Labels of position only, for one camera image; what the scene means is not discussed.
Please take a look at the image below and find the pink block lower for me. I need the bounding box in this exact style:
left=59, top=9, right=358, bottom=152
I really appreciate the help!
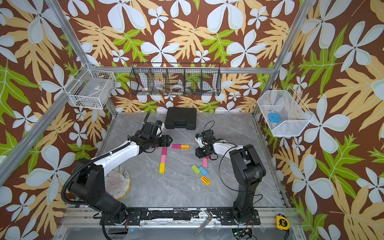
left=203, top=158, right=208, bottom=169

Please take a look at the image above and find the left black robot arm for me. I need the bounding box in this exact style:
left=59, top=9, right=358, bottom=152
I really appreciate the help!
left=61, top=121, right=173, bottom=224

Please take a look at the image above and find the blue object in basket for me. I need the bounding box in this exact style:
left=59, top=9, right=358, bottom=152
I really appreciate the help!
left=268, top=113, right=282, bottom=124

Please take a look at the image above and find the white mesh basket right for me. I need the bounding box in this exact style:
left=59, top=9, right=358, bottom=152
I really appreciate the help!
left=257, top=87, right=314, bottom=138

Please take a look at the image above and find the green block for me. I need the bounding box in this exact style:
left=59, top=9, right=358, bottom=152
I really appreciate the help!
left=191, top=165, right=201, bottom=175

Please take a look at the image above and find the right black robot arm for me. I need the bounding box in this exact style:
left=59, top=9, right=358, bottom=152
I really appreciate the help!
left=195, top=130, right=266, bottom=226

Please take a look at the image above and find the yellow red striped block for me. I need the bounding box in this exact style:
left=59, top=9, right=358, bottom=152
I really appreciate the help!
left=201, top=176, right=211, bottom=186

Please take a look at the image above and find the white wire basket left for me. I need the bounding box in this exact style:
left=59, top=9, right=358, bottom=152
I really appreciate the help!
left=65, top=64, right=116, bottom=110

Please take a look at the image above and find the blue block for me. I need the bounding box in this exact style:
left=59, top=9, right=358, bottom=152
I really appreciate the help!
left=199, top=167, right=208, bottom=176

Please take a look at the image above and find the black plastic tool case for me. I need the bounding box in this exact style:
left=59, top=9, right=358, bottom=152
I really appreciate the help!
left=165, top=107, right=197, bottom=130

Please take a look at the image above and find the white work glove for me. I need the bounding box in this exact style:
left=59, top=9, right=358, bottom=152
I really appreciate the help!
left=105, top=165, right=132, bottom=200

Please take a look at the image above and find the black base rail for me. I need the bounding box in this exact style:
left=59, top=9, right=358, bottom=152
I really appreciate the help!
left=100, top=207, right=261, bottom=226

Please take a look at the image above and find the black wire basket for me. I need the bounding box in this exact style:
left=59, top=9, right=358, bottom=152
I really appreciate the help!
left=128, top=62, right=222, bottom=96

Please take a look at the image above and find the grey metal bracket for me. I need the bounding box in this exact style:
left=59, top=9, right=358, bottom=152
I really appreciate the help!
left=194, top=210, right=213, bottom=237

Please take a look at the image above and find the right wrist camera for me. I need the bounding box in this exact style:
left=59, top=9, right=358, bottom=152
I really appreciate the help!
left=195, top=133, right=204, bottom=143

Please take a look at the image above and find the yellow tape measure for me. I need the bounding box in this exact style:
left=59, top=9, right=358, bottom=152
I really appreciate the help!
left=276, top=214, right=290, bottom=231

